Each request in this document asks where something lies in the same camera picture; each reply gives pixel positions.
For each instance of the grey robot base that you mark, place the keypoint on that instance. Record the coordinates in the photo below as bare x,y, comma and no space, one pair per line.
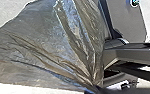
124,20

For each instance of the black trash bag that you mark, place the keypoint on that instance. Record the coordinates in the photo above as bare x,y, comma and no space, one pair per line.
41,46

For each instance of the base bolt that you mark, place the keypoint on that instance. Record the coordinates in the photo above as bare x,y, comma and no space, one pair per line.
135,2

